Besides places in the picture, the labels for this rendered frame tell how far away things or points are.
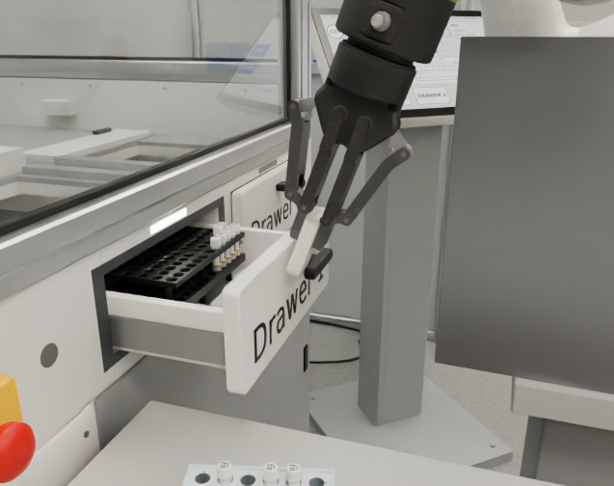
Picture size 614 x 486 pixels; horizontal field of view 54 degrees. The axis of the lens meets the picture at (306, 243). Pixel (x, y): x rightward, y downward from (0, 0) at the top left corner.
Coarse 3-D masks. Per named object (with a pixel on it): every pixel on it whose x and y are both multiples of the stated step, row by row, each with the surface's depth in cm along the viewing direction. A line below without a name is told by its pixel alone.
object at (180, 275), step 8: (240, 232) 78; (232, 240) 75; (208, 248) 72; (224, 248) 72; (200, 256) 70; (208, 256) 69; (216, 256) 70; (184, 264) 67; (192, 264) 67; (200, 264) 67; (176, 272) 65; (184, 272) 65; (192, 272) 65; (168, 280) 63; (176, 280) 63; (184, 280) 64
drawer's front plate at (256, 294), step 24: (288, 240) 66; (264, 264) 59; (240, 288) 54; (264, 288) 59; (288, 288) 66; (312, 288) 76; (240, 312) 54; (264, 312) 60; (240, 336) 55; (288, 336) 68; (240, 360) 55; (264, 360) 61; (240, 384) 56
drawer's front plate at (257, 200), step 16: (272, 176) 96; (240, 192) 86; (256, 192) 90; (272, 192) 97; (240, 208) 86; (256, 208) 91; (272, 208) 97; (288, 208) 105; (240, 224) 87; (256, 224) 92; (288, 224) 106
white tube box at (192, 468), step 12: (192, 468) 51; (204, 468) 51; (216, 468) 51; (240, 468) 51; (252, 468) 51; (192, 480) 50; (204, 480) 51; (216, 480) 50; (240, 480) 50; (252, 480) 50; (312, 480) 50; (324, 480) 50
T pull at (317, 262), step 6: (324, 252) 67; (330, 252) 68; (312, 258) 66; (318, 258) 65; (324, 258) 66; (330, 258) 68; (312, 264) 64; (318, 264) 64; (324, 264) 66; (306, 270) 63; (312, 270) 63; (318, 270) 64; (306, 276) 63; (312, 276) 62
